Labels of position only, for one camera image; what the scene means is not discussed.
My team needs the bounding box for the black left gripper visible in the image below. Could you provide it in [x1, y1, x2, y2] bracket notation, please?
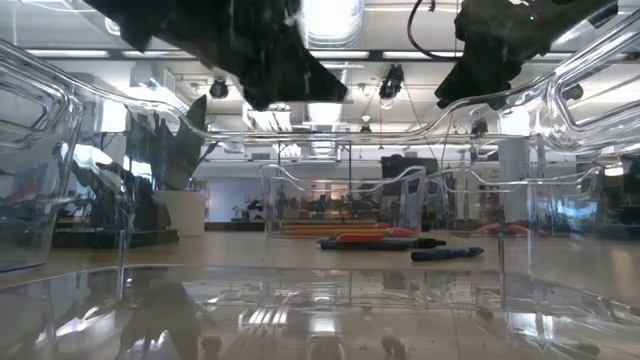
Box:
[149, 0, 349, 112]

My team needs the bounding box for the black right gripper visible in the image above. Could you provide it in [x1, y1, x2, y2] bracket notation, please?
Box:
[434, 0, 551, 109]

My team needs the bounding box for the orange pencil pink eraser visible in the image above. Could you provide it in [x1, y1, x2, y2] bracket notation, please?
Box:
[281, 228, 417, 239]

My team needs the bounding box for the black pen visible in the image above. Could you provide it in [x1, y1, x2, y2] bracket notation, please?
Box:
[399, 238, 448, 250]

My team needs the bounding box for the blue crayon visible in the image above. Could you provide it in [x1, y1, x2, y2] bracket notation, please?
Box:
[409, 246, 485, 263]

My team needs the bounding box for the black hanging lamp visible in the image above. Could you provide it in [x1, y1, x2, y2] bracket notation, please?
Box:
[208, 75, 230, 100]
[378, 63, 405, 100]

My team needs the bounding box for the long ceiling light bar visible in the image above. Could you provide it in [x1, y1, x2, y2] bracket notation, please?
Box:
[24, 48, 539, 62]

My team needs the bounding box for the white column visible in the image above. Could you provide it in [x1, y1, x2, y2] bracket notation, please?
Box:
[498, 137, 531, 225]

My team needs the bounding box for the black monitor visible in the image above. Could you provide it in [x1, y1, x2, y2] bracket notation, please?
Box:
[380, 152, 440, 182]

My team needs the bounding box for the green plant in white pot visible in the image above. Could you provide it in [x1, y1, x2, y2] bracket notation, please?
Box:
[124, 94, 222, 237]

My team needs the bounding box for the silver ventilation duct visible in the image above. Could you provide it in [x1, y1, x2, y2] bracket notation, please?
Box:
[299, 0, 366, 126]

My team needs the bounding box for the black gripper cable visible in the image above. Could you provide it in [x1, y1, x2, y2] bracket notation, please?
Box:
[407, 0, 464, 62]

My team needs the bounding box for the black aluminium table frame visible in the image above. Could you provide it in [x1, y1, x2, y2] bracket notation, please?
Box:
[204, 221, 266, 233]

